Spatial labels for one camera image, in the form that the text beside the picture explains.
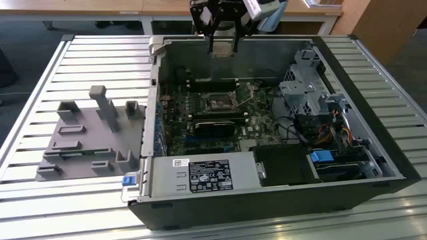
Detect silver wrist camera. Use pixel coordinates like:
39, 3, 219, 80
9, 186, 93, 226
242, 0, 288, 21

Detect silver power supply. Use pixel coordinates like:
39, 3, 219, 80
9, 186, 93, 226
148, 151, 260, 201

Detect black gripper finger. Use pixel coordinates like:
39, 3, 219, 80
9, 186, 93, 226
190, 6, 220, 55
219, 12, 247, 53

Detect wooden cabinet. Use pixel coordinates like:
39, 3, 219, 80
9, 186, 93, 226
330, 0, 427, 69

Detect black drive box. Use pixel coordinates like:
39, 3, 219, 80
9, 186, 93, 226
252, 145, 322, 187

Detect silver chipset heatsink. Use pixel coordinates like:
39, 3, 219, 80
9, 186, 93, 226
239, 139, 259, 152

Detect CPU socket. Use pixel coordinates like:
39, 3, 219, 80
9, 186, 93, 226
202, 91, 240, 113

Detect green motherboard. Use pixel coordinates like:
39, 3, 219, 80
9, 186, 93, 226
156, 79, 284, 156

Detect white paper stack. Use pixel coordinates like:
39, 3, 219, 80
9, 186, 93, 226
302, 0, 346, 10

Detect pale blue teach pendant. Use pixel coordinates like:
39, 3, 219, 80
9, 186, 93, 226
258, 4, 288, 32

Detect blue case latch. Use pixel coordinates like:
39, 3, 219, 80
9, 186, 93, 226
121, 174, 139, 187

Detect grey parts rack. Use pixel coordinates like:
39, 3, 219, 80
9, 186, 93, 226
33, 84, 148, 183

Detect metal disk cage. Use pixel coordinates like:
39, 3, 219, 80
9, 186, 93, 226
278, 49, 335, 116

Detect long wooden desk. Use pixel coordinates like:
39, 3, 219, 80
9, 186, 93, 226
0, 0, 346, 36

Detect silver square CPU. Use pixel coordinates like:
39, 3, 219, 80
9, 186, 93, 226
212, 41, 235, 59

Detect black open PC case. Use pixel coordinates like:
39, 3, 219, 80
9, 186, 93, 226
127, 34, 422, 231

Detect green RAM stick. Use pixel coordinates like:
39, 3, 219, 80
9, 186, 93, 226
59, 149, 112, 158

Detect blue disk carrier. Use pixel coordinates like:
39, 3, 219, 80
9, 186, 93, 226
308, 149, 335, 165

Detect black looped wire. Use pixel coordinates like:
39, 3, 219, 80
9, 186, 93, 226
275, 116, 314, 145

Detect black power supply label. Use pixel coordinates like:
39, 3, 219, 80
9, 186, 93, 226
188, 159, 235, 193

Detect black RAM slots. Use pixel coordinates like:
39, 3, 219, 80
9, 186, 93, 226
191, 77, 240, 93

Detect coloured wire bundle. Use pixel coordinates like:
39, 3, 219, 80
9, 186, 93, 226
315, 124, 355, 146

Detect black graphics card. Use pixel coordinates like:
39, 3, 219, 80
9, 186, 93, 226
192, 120, 240, 139

